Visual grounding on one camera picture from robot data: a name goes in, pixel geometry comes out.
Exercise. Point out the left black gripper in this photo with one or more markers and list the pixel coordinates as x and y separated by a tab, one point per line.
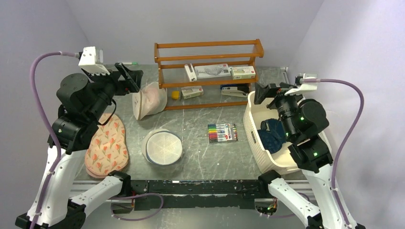
132	83

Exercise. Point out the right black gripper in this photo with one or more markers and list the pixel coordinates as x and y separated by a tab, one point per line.
271	90

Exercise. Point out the round white mesh laundry bag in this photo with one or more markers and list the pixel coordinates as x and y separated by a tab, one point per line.
162	147

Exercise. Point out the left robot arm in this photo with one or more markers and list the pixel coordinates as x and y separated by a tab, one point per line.
84	98

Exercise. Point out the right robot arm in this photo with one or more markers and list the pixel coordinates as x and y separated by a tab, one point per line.
330	210

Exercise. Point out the pink mesh laundry bag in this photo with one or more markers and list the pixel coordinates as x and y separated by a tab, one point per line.
150	100

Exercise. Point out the cream plastic laundry basket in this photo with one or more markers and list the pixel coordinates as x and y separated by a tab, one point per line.
285	133

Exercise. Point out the green white marker pen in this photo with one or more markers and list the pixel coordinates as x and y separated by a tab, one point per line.
130	63

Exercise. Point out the green white box on shelf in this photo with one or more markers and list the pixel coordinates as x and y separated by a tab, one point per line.
242	72

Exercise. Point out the blue white stapler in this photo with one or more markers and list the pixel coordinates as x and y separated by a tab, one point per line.
234	90

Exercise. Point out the dark blue garment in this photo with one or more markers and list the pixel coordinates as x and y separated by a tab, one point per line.
272	135

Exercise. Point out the yellow small block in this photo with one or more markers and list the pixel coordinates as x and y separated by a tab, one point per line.
176	95

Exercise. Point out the orange wooden shelf rack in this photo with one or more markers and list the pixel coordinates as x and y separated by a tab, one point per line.
206	64

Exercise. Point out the coloured marker pack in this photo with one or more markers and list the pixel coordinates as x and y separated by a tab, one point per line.
219	133

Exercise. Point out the small white box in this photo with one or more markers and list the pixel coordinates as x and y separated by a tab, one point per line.
191	91

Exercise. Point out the flat white patterned box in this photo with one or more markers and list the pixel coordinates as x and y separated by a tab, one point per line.
212	71

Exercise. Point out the floral pink oval pad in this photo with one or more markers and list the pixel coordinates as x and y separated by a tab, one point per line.
107	151

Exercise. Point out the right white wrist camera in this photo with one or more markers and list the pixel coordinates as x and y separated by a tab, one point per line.
307	82

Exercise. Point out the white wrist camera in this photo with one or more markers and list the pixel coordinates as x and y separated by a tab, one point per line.
92	61
307	82

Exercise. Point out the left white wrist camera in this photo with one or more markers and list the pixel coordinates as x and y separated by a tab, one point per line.
92	61

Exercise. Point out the black base frame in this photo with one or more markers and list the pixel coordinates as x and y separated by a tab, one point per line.
152	194

